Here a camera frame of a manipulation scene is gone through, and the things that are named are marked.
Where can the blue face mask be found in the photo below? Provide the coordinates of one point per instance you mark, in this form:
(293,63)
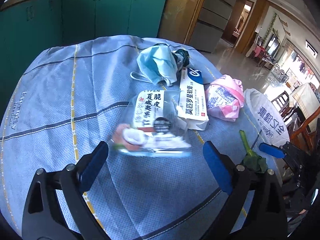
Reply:
(158,64)

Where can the silver refrigerator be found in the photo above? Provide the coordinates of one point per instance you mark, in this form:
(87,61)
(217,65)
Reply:
(211,23)

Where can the blue checked tablecloth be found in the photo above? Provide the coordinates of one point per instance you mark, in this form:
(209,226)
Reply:
(71,98)

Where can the teal lower cabinets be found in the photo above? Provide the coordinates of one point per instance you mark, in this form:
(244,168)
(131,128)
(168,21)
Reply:
(29,27)

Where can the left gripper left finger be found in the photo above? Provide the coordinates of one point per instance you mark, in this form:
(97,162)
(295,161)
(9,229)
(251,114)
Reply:
(77,179)

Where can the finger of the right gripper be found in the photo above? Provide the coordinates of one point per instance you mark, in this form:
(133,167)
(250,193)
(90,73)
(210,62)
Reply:
(272,150)

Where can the white medicine box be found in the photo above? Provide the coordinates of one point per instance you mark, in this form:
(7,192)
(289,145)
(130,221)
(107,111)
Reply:
(192,102)

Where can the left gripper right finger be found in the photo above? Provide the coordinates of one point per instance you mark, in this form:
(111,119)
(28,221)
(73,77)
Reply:
(233,182)

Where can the clear snack bag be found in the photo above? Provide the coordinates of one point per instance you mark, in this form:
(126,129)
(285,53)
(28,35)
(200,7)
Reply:
(151,127)

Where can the pink wrapper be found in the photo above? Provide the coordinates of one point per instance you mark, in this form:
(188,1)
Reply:
(225,98)

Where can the dark green foil wrapper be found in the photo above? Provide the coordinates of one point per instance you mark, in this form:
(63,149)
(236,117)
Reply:
(181,56)

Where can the white bag lined trash bin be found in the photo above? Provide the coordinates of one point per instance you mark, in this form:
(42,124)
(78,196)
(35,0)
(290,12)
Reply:
(270,122)

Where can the wooden glass sliding door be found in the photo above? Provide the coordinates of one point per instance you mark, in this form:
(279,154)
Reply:
(179,20)

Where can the wooden dining chair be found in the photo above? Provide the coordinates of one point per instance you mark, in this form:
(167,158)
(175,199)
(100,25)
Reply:
(303,130)

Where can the green vegetable leaf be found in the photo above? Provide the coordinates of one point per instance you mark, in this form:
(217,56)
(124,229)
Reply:
(252,160)

